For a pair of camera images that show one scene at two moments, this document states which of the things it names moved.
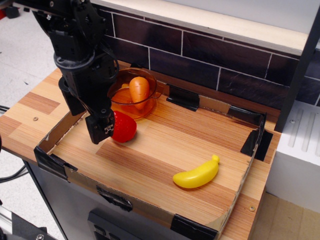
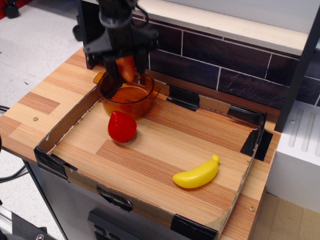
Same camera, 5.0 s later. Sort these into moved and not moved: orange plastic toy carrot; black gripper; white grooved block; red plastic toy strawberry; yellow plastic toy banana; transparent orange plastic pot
Moved: orange plastic toy carrot; black gripper
Not moved: white grooved block; red plastic toy strawberry; transparent orange plastic pot; yellow plastic toy banana
